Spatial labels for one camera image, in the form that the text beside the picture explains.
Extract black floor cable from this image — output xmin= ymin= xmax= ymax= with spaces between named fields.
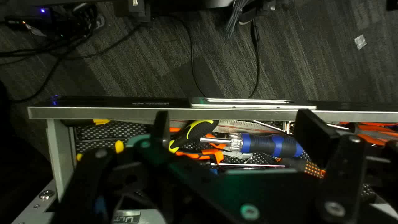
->
xmin=148 ymin=14 xmax=209 ymax=100
xmin=247 ymin=21 xmax=263 ymax=100

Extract black device with blue light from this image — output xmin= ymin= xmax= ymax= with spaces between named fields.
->
xmin=1 ymin=3 xmax=106 ymax=40

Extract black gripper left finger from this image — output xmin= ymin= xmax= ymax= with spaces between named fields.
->
xmin=151 ymin=111 xmax=171 ymax=151

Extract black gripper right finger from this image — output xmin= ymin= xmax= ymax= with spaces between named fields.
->
xmin=294 ymin=110 xmax=340 ymax=169

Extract orange handled pliers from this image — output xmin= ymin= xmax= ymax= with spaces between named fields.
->
xmin=171 ymin=128 xmax=224 ymax=165

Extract white paper scrap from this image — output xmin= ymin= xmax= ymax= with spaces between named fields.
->
xmin=355 ymin=35 xmax=367 ymax=50

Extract orange tools at right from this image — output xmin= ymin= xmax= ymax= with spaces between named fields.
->
xmin=342 ymin=123 xmax=398 ymax=147

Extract black yellow screwdriver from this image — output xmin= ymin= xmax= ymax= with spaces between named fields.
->
xmin=168 ymin=120 xmax=219 ymax=154

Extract grey metal tool drawer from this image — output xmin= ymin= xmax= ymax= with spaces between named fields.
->
xmin=13 ymin=98 xmax=398 ymax=224

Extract black orange dotted tool handle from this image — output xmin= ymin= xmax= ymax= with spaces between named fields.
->
xmin=285 ymin=159 xmax=326 ymax=180

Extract blue black screwdriver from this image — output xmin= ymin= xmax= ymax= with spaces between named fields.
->
xmin=200 ymin=134 xmax=304 ymax=159

